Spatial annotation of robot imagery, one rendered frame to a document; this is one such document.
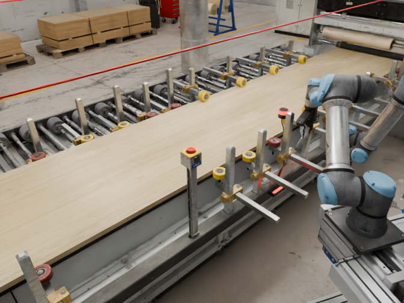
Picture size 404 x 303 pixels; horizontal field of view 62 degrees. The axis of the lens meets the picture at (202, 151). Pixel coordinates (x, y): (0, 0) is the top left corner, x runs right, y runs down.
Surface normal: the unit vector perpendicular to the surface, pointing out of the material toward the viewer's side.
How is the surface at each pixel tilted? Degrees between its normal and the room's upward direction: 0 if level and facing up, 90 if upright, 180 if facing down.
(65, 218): 0
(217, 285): 0
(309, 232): 0
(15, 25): 90
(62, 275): 90
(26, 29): 90
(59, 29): 90
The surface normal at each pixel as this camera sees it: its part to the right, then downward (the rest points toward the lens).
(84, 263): 0.67, 0.40
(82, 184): -0.01, -0.84
